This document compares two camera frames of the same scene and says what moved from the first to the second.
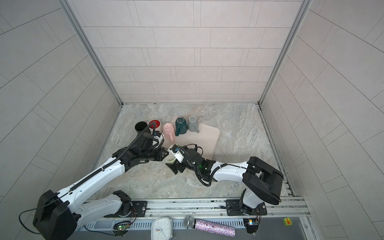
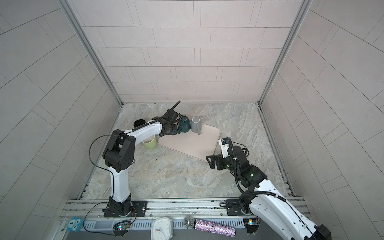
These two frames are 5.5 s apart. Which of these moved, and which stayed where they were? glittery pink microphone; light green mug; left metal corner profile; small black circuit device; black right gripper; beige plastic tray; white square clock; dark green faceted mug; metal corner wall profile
Moved: black right gripper; dark green faceted mug; light green mug
Stayed: beige plastic tray; glittery pink microphone; white square clock; metal corner wall profile; small black circuit device; left metal corner profile
